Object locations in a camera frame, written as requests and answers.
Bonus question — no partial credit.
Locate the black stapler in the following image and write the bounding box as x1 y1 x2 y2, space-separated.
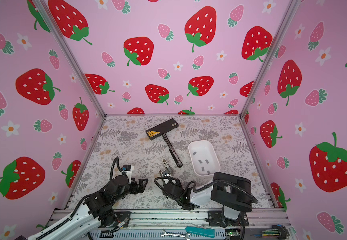
145 119 183 168

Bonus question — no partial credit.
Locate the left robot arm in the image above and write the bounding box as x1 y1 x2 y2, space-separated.
17 175 148 240

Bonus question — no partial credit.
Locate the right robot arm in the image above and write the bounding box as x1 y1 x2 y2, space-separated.
154 172 258 228

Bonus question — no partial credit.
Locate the white plastic tray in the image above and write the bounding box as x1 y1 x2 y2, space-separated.
188 140 221 177

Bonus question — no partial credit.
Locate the silver wrench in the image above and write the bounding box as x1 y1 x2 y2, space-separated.
160 230 191 240

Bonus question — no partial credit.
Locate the green circuit board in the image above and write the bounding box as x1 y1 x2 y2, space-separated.
225 230 241 240

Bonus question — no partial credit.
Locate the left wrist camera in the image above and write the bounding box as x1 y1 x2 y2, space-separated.
122 165 134 183

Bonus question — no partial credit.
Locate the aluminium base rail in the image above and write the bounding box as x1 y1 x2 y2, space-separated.
90 208 296 240

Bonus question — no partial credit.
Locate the teal handled tool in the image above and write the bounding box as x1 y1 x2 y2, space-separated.
185 226 215 238

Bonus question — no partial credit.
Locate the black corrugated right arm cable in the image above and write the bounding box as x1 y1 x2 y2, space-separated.
153 176 259 240

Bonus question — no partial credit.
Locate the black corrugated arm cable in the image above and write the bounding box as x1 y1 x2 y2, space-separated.
35 156 130 240
153 176 259 240

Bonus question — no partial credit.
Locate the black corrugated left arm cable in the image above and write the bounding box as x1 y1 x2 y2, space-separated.
35 156 130 240

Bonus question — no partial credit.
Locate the black connector with coloured wires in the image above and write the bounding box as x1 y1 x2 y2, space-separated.
251 225 290 240

